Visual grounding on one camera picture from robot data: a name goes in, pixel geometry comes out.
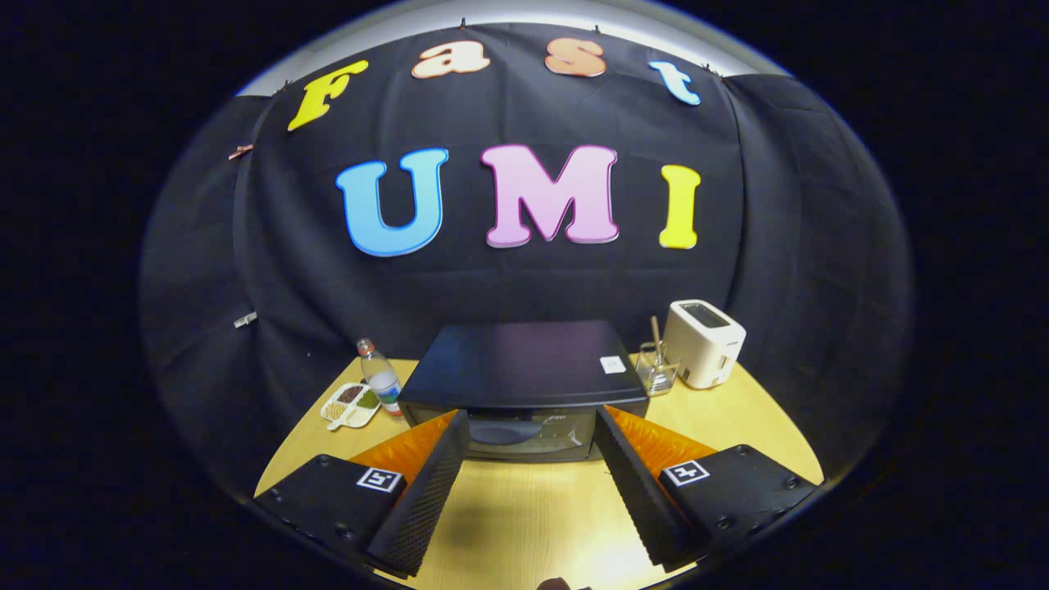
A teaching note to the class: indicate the clear glass stick holder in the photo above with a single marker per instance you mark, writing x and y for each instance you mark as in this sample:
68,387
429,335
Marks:
657,377

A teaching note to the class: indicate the wooden stick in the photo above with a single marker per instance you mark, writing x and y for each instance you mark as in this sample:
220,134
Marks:
656,336

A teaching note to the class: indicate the pink clothes peg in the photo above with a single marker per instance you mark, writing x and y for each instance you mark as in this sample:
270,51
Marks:
240,152

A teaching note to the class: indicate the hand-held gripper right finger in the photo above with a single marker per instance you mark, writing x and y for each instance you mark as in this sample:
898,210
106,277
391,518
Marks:
639,492

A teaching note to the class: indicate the black toaster oven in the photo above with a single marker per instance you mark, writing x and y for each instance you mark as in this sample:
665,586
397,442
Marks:
524,360

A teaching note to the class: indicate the clear plastic water bottle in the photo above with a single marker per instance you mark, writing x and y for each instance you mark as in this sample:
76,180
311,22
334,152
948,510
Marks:
383,381

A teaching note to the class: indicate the black backdrop cloth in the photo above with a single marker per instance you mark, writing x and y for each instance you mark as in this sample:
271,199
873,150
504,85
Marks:
778,246

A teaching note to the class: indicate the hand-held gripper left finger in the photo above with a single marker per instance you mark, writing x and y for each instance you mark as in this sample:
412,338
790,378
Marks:
426,500

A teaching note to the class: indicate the white divided snack tray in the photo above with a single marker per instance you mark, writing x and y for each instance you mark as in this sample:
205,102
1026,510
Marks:
348,406

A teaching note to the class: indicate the white clothes peg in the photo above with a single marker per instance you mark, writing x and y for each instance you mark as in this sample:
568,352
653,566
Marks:
244,319

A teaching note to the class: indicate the white bread toaster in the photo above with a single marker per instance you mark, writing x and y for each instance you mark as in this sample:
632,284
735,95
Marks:
705,348

